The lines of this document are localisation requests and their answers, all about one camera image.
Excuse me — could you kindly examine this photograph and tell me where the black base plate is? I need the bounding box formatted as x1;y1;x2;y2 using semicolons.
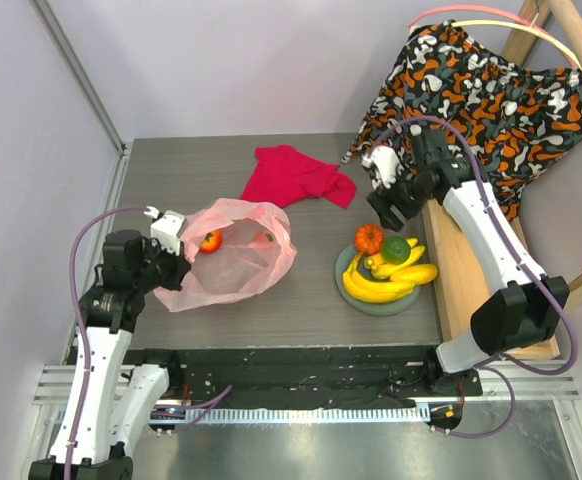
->
172;345;483;410

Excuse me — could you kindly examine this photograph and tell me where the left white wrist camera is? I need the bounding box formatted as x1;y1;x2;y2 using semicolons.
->
144;206;186;256

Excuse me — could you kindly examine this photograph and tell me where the large yellow banana bunch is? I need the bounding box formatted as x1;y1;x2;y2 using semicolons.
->
342;253;416;304

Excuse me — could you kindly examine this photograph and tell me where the cream hoop tube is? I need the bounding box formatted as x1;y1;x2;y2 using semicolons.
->
453;18;582;71

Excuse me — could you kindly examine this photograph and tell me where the pink hoop tube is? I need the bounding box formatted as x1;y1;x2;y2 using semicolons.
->
407;4;533;27

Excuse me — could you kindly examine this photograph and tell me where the grey-green plate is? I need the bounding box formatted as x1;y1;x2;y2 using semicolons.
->
334;244;421;317

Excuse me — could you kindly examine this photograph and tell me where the patterned orange black fabric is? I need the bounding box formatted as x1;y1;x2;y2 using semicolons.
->
342;20;582;220

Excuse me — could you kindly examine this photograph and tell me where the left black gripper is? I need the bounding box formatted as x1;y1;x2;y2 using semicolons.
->
133;235;191;293

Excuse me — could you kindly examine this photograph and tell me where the wooden tray frame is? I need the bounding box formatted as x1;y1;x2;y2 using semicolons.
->
422;1;582;346

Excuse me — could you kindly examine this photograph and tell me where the orange fake persimmon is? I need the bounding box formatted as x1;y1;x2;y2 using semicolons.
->
199;229;223;254

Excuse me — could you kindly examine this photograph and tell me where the pink plastic bag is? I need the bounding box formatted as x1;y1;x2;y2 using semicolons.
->
154;198;297;312

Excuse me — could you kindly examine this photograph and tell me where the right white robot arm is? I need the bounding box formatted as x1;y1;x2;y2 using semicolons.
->
362;116;569;395

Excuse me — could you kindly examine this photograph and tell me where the green orange fake mango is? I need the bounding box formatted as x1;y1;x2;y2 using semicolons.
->
380;236;411;265

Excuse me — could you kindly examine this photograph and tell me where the yellow fake fruit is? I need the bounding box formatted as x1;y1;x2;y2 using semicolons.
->
390;263;438;285

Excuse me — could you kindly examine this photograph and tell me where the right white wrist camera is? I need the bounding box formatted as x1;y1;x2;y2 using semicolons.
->
362;146;401;190

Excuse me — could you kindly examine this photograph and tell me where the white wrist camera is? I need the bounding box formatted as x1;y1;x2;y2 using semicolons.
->
144;206;186;256
362;146;401;190

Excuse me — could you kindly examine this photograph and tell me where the red cloth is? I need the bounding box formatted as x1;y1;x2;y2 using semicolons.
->
240;145;357;209

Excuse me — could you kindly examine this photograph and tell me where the small yellow banana bunch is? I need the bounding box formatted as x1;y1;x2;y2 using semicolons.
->
363;238;426;280

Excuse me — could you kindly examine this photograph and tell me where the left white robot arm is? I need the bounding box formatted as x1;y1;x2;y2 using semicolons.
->
28;226;190;479

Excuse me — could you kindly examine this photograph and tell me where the aluminium rail frame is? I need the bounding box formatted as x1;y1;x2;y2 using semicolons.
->
30;0;582;480

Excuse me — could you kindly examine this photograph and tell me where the orange fake pumpkin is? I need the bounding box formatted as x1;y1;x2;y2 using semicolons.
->
353;224;384;256

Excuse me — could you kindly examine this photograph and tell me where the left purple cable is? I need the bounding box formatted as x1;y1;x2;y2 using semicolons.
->
63;204;235;480

